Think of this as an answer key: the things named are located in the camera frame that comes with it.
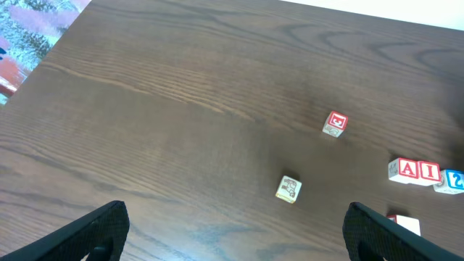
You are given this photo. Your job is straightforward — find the plain white centre block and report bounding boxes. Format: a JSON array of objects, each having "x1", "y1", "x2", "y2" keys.
[{"x1": 387, "y1": 215, "x2": 421, "y2": 236}]

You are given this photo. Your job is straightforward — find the red letter I block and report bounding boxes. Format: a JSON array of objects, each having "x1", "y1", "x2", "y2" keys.
[{"x1": 411, "y1": 161, "x2": 442, "y2": 186}]

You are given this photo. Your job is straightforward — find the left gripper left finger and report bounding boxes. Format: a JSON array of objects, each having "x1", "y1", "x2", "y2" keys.
[{"x1": 1, "y1": 201, "x2": 130, "y2": 261}]

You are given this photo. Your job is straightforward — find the blue number 2 block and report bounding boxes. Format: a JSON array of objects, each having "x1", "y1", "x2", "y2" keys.
[{"x1": 433, "y1": 169, "x2": 464, "y2": 194}]

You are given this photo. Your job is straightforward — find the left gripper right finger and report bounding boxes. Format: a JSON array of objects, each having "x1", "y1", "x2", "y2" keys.
[{"x1": 342, "y1": 202, "x2": 463, "y2": 261}]

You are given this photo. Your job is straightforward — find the red picture block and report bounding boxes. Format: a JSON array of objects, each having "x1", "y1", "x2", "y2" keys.
[{"x1": 323, "y1": 111, "x2": 349, "y2": 138}]

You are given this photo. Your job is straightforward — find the yellow-edged picture block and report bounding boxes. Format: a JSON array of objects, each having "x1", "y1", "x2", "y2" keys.
[{"x1": 275, "y1": 175, "x2": 302, "y2": 204}]

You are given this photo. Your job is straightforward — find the colourful patterned carpet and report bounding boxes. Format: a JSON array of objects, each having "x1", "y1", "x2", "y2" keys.
[{"x1": 1, "y1": 0, "x2": 91, "y2": 105}]

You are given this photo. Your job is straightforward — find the red letter A block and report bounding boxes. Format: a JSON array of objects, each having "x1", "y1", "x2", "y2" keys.
[{"x1": 388, "y1": 157, "x2": 421, "y2": 185}]

